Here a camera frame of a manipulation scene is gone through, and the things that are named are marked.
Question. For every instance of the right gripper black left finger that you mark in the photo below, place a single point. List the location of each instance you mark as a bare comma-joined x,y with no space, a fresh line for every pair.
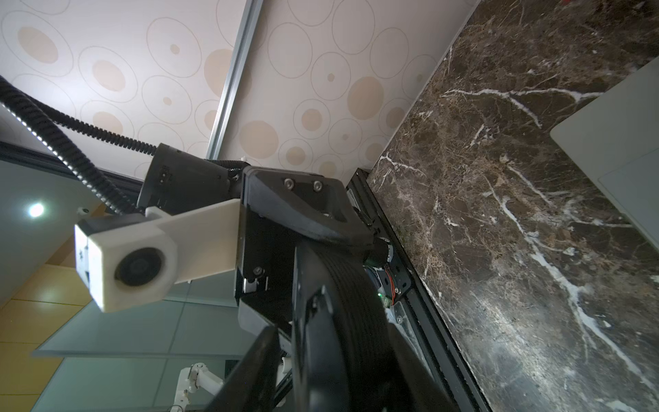
252,384

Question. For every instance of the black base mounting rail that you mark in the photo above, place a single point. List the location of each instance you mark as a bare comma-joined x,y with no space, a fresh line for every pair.
413,307

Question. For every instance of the black wireless mouse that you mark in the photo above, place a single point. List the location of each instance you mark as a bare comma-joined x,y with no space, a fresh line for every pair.
343,358

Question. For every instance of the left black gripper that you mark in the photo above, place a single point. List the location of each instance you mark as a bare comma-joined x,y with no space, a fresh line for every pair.
277,210

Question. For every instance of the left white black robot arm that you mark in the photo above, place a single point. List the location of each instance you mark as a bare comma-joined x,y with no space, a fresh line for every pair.
127,175

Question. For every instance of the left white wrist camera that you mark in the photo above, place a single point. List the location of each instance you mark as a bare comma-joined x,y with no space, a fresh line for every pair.
132,260

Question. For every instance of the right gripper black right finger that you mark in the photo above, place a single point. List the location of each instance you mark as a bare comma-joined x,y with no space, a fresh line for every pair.
413,387

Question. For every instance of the diagonal silver aluminium bar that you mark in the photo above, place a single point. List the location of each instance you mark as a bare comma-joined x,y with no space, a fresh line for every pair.
243,43

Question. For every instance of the silver open laptop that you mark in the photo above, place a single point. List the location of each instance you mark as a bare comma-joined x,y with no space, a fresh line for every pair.
614,141

